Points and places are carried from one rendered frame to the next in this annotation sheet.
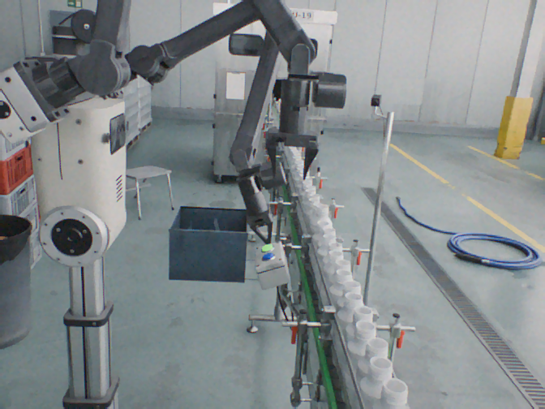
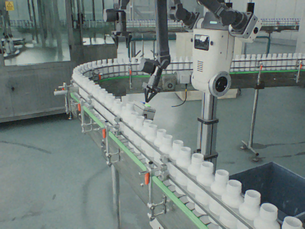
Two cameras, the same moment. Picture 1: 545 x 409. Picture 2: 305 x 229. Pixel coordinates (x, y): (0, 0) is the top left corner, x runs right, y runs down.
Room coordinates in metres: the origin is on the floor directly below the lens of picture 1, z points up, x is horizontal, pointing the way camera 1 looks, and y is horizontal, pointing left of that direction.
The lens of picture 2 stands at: (2.71, -0.61, 1.61)
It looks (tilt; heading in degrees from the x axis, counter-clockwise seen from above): 20 degrees down; 155
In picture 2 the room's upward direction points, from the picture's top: straight up
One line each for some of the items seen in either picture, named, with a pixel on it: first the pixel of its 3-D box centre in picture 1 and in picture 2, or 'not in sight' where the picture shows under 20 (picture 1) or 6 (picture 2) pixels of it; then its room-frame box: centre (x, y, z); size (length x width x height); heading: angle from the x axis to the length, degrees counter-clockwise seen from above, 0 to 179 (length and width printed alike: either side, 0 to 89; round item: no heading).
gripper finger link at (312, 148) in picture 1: (299, 157); (119, 40); (1.03, -0.05, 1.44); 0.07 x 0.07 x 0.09; 3
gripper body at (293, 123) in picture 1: (293, 122); (121, 27); (1.03, -0.03, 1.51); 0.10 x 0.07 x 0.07; 93
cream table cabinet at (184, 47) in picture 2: not in sight; (206, 65); (-1.97, 2.69, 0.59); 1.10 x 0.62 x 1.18; 75
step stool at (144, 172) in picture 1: (136, 188); not in sight; (4.92, 1.39, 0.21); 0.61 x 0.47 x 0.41; 57
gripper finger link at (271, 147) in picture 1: (281, 156); (124, 40); (1.03, -0.01, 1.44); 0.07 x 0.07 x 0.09; 3
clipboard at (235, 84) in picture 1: (235, 85); not in sight; (6.08, 0.53, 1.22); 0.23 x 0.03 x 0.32; 93
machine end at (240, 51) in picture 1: (268, 96); not in sight; (6.88, 0.16, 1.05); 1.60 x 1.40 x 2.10; 3
